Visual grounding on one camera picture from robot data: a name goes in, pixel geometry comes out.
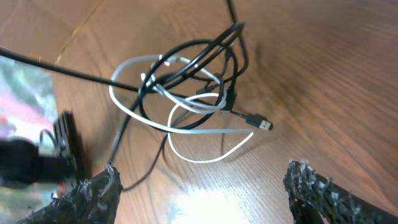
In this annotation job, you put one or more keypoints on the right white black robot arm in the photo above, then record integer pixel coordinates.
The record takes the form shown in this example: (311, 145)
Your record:
(19, 162)

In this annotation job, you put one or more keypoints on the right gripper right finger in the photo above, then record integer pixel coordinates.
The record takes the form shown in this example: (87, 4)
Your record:
(315, 199)

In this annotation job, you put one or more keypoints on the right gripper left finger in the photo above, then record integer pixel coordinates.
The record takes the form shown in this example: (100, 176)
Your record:
(92, 201)

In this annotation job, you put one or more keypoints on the cardboard wall panel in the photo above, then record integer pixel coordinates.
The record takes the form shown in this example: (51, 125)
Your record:
(43, 28)

